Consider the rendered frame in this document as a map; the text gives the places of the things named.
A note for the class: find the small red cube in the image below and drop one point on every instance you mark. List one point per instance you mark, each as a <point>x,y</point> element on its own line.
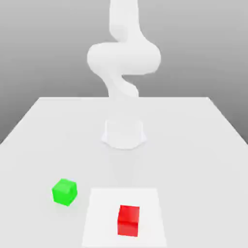
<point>128,220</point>

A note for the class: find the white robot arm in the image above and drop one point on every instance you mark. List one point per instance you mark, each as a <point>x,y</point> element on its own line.
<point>124,58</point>

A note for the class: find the small green cube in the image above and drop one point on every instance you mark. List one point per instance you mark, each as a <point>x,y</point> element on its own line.
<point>64,192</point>

